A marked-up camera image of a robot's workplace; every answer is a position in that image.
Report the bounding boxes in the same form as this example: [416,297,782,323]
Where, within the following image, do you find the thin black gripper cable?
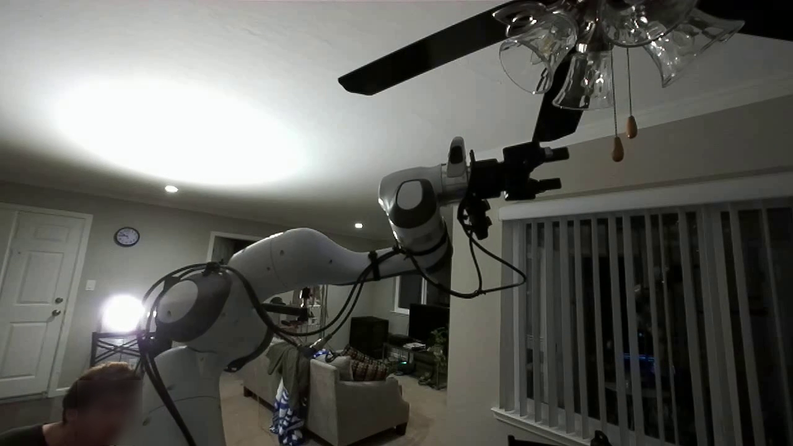
[403,196,530,303]

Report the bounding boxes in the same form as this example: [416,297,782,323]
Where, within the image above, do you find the long pull chain wooden knob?
[606,46,626,165]

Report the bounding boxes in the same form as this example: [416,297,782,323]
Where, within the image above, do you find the beige sofa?
[242,336,411,446]

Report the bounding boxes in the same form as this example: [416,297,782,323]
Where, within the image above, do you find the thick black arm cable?
[133,246,385,446]

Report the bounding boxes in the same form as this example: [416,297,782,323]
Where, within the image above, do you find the white vertical window blinds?
[499,205,793,446]

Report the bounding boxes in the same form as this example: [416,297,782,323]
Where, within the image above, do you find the short pull chain wooden knob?
[625,46,640,142]

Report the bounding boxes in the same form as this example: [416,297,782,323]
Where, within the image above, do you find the person head brown hair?
[40,358,144,446]

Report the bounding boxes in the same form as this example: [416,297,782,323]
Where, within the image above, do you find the dark cabinet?
[346,315,391,358]

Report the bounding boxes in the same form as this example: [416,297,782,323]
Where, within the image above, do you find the white trimmed dark doorway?
[205,230,261,268]

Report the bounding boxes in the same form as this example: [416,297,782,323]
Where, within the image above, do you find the round wall clock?
[112,226,144,249]

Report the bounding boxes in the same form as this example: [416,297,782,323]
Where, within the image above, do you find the dark side table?
[86,329,150,371]

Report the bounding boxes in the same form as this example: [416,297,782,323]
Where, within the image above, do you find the black fan blade cut off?
[691,0,793,44]

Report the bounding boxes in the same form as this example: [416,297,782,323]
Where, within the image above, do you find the blue patterned bag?
[269,376,309,446]

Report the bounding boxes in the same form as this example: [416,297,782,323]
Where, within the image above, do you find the clear glass lamp shade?
[501,0,580,59]
[641,23,707,90]
[495,35,556,97]
[549,44,615,114]
[604,3,665,50]
[682,7,746,46]

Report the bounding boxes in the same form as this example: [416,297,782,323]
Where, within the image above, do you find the glowing table lamp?
[96,289,150,336]

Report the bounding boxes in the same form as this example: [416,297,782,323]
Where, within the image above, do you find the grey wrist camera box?
[443,134,471,181]

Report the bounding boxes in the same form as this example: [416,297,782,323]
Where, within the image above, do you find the white window valance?
[495,170,793,222]

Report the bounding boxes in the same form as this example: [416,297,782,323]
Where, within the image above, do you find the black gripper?
[468,142,572,202]

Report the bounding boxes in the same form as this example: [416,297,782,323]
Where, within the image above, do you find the patterned sofa cushion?
[330,349,391,384]

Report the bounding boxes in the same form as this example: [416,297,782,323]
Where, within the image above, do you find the white panelled room door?
[0,202,93,401]

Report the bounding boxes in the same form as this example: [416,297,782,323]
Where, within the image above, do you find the long black fan blade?
[334,5,517,100]

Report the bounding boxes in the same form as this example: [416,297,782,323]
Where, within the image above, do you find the white window sill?
[491,406,597,446]

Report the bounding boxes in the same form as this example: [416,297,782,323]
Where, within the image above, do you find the ceiling fan motor hub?
[567,0,654,35]

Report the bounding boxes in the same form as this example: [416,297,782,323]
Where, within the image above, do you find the short-looking black fan blade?
[530,46,589,147]

